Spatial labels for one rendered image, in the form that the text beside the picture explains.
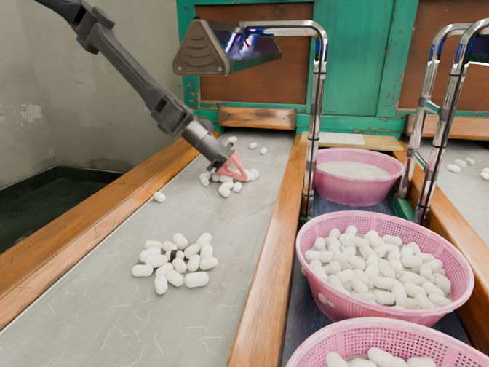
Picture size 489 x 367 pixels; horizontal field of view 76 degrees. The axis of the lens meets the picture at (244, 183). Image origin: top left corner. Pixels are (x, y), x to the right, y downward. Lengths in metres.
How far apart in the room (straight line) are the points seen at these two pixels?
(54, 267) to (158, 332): 0.22
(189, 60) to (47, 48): 2.50
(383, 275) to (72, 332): 0.47
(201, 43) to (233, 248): 0.34
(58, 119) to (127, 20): 1.06
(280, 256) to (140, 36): 2.07
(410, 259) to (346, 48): 0.80
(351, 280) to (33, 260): 0.51
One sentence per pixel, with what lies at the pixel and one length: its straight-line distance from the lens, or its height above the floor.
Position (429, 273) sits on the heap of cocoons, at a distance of 0.61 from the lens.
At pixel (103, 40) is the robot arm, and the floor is 1.09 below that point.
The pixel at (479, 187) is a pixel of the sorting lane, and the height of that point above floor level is 0.74.
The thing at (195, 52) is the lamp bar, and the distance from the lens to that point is 0.46.
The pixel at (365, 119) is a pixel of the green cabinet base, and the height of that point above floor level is 0.83.
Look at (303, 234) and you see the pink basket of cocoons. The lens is 0.59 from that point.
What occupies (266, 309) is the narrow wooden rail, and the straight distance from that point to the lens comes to 0.44.
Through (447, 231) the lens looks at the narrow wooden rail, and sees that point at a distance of 0.69.
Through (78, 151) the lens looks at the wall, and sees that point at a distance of 2.99.
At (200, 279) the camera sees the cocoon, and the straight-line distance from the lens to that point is 0.49.
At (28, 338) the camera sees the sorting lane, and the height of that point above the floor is 0.74.
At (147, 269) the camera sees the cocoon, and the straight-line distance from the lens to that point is 0.53.
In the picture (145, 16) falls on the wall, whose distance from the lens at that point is 2.38.
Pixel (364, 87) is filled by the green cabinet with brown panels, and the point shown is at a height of 0.94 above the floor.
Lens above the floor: 1.08
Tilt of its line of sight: 24 degrees down
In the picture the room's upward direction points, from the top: straight up
